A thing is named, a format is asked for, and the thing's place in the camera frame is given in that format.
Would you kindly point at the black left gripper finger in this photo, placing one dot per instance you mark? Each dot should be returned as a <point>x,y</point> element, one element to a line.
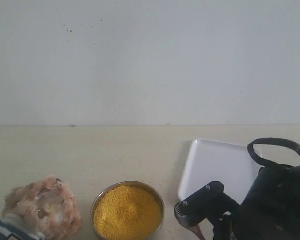
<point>195,209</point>

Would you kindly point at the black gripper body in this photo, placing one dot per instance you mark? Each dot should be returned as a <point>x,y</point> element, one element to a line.
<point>218,209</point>

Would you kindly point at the dark wooden spoon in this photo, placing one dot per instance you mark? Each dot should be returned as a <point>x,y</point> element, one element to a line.
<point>195,228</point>

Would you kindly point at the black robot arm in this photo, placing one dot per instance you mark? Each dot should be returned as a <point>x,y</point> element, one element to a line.
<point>270,211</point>

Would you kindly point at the steel bowl of yellow millet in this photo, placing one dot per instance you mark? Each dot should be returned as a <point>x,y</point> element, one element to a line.
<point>129,210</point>

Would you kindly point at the white rectangular plastic tray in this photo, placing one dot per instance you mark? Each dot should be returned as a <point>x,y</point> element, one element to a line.
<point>209,161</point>

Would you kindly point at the teddy bear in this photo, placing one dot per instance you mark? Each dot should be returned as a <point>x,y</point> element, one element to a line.
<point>43,210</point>

